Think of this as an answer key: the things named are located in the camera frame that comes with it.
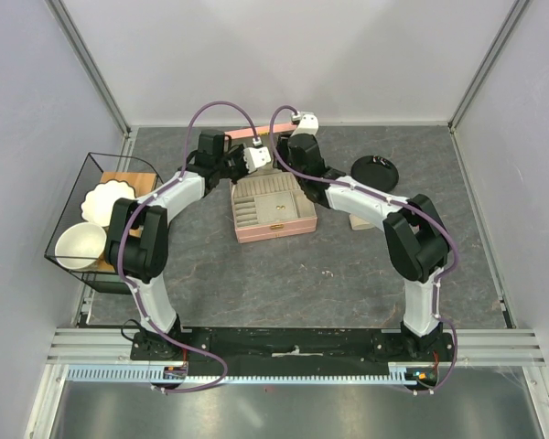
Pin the pink jewelry box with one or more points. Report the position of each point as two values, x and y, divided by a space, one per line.
254 199

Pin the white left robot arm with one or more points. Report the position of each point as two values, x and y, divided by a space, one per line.
137 237

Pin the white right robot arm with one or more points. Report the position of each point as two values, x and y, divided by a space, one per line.
417 241

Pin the black round plate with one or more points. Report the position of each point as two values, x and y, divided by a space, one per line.
374 175

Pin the hair clips on plate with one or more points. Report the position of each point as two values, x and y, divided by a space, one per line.
381 161

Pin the wooden board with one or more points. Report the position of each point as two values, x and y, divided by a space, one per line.
143 183

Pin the white scalloped dish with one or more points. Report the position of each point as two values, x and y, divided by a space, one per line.
97 206

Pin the white round bowl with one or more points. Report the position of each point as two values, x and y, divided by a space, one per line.
80 246

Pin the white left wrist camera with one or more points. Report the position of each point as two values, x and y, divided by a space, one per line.
256 158

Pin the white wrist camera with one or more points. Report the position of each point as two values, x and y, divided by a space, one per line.
256 158
304 123

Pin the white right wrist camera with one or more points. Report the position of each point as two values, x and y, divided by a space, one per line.
304 123

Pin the black wire rack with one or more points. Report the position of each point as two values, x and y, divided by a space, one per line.
96 169

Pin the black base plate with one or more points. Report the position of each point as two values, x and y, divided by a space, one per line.
293 351

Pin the slotted cable duct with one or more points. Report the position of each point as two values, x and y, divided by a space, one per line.
167 376

